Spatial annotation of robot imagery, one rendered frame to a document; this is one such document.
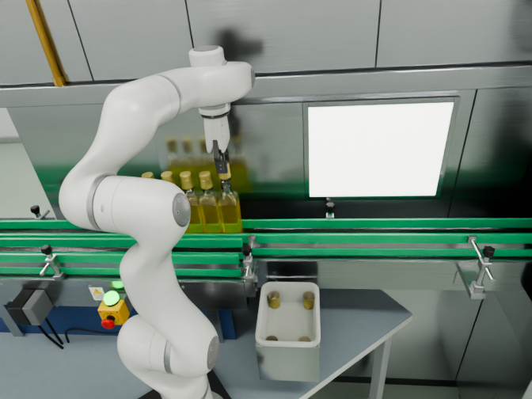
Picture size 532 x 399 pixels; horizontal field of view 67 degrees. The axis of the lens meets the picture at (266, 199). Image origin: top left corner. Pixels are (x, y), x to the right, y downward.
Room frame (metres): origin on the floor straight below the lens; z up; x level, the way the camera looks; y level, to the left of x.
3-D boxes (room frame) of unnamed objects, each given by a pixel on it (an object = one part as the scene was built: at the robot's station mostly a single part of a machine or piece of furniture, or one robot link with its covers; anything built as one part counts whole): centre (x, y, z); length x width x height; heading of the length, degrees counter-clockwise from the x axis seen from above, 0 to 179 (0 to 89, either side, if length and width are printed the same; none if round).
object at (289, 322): (0.76, -0.04, 0.97); 0.22 x 0.17 x 0.09; 172
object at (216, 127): (1.01, 0.11, 1.47); 0.10 x 0.07 x 0.11; 172
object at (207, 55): (1.01, 0.11, 1.62); 0.09 x 0.08 x 0.13; 73
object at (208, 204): (1.02, 0.17, 1.16); 0.06 x 0.06 x 0.21; 81
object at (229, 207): (1.01, 0.11, 1.16); 0.06 x 0.06 x 0.21; 82
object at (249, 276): (0.87, 0.06, 1.12); 0.17 x 0.03 x 0.12; 172
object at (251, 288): (0.89, 0.06, 1.02); 0.09 x 0.04 x 0.07; 172
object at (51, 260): (0.91, 0.66, 1.11); 0.07 x 0.04 x 0.13; 172
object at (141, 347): (0.59, 0.28, 1.08); 0.19 x 0.12 x 0.24; 73
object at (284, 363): (0.79, -0.04, 0.92); 0.27 x 0.17 x 0.15; 172
